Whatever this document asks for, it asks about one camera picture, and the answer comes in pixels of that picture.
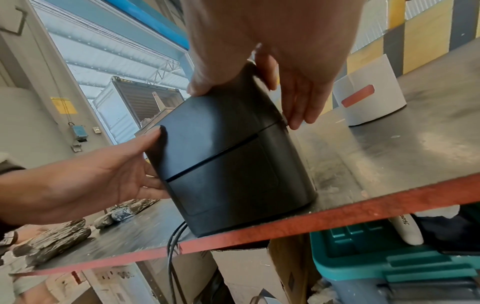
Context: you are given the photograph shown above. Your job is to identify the large grey rock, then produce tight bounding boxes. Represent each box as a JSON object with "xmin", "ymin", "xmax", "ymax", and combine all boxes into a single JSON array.
[{"xmin": 13, "ymin": 219, "xmax": 93, "ymax": 265}]

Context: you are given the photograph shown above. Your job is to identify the blue steel beam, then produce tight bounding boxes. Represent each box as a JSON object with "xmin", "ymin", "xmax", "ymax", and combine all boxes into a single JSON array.
[{"xmin": 45, "ymin": 0, "xmax": 197, "ymax": 62}]

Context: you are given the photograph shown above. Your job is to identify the white printed carton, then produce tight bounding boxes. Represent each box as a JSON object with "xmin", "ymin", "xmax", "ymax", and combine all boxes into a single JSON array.
[{"xmin": 80, "ymin": 261, "xmax": 153, "ymax": 304}]

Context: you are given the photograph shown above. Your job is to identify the blue switch box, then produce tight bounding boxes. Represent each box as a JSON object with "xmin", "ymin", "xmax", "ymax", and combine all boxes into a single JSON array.
[{"xmin": 71, "ymin": 124, "xmax": 89, "ymax": 141}]

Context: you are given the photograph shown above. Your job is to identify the person's left forearm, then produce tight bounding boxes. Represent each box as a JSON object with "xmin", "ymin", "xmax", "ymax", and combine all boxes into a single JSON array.
[{"xmin": 0, "ymin": 170, "xmax": 24, "ymax": 227}]

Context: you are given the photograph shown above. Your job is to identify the white box with red label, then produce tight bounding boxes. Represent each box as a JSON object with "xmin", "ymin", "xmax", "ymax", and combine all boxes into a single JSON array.
[{"xmin": 333, "ymin": 54, "xmax": 408, "ymax": 128}]

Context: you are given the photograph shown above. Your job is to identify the grey shipping container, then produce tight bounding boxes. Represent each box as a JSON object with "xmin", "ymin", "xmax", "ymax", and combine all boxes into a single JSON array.
[{"xmin": 91, "ymin": 75, "xmax": 185, "ymax": 146}]

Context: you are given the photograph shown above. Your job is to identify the person's left hand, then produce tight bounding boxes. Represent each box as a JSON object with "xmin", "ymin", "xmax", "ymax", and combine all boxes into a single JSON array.
[{"xmin": 15, "ymin": 125, "xmax": 170, "ymax": 226}]

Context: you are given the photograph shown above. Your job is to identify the person's right hand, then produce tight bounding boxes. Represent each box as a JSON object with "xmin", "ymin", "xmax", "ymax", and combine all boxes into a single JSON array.
[{"xmin": 180, "ymin": 0, "xmax": 366, "ymax": 131}]

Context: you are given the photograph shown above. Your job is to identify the brown cardboard box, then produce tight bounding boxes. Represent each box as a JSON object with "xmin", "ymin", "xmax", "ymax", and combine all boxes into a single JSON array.
[{"xmin": 211, "ymin": 234, "xmax": 313, "ymax": 304}]

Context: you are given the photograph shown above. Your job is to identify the yellow wall sign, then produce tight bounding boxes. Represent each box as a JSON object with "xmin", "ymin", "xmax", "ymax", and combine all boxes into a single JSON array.
[{"xmin": 50, "ymin": 96, "xmax": 78, "ymax": 115}]

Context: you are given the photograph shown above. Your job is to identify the orange metal shelf rack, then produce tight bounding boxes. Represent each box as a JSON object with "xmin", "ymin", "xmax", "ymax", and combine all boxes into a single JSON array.
[{"xmin": 11, "ymin": 39, "xmax": 480, "ymax": 278}]

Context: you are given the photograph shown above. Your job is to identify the yellow and grey striped barrier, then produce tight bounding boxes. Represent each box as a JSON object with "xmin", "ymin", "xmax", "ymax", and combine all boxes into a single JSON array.
[{"xmin": 346, "ymin": 0, "xmax": 480, "ymax": 76}]

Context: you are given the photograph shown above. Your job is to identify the teal plastic crate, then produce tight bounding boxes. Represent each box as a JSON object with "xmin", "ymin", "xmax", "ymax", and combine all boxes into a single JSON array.
[{"xmin": 309, "ymin": 205, "xmax": 480, "ymax": 304}]

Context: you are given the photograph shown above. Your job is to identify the black cables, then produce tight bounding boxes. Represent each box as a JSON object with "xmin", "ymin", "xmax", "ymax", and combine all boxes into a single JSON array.
[{"xmin": 166, "ymin": 221, "xmax": 189, "ymax": 304}]

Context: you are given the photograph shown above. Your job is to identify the black label printer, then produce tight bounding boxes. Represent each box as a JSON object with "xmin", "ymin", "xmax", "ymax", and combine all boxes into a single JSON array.
[{"xmin": 144, "ymin": 61, "xmax": 320, "ymax": 238}]

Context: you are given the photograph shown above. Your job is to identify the white plastic handle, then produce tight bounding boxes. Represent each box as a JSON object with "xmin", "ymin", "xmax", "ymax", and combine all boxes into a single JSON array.
[{"xmin": 389, "ymin": 213, "xmax": 425, "ymax": 246}]

